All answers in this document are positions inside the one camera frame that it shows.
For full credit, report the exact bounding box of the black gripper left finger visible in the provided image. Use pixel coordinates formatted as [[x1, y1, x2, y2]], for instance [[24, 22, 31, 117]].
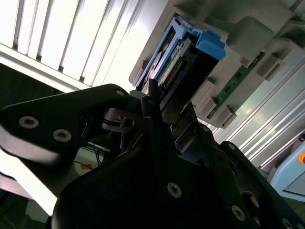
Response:
[[0, 78, 189, 200]]

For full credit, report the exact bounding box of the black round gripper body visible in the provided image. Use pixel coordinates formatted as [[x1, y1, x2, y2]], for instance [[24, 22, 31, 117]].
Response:
[[51, 147, 239, 229]]

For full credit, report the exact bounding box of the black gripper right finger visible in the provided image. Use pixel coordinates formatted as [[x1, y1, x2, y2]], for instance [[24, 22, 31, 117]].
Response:
[[188, 107, 305, 229]]

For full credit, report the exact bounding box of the hard disk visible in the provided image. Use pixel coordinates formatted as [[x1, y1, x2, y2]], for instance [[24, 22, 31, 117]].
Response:
[[134, 16, 226, 165]]

